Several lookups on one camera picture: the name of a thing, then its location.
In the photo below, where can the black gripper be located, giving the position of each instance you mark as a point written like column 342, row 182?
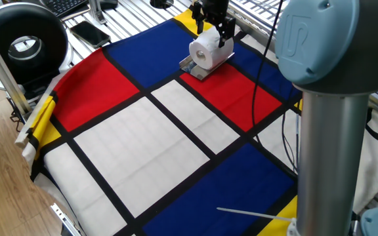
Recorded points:
column 213, row 8

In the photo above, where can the white toilet paper roll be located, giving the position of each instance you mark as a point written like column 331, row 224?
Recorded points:
column 207, row 50

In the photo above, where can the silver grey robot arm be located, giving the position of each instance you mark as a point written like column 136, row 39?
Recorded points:
column 330, row 131

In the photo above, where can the mirror steel shelf plate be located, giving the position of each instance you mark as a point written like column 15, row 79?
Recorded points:
column 197, row 73

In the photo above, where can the black smartphone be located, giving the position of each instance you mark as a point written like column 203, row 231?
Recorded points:
column 90, row 33

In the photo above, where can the Mondrian pattern tablecloth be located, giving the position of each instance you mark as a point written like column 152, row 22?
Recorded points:
column 176, row 147

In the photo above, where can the black computer keyboard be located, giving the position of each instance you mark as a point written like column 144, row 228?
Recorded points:
column 66, row 6

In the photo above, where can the small aluminium upright bracket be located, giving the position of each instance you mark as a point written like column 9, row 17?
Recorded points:
column 96, row 11

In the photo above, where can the aluminium frame post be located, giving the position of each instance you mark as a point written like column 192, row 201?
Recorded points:
column 2, row 65

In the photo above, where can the metal table edge bracket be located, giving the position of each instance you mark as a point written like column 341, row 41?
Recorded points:
column 66, row 219

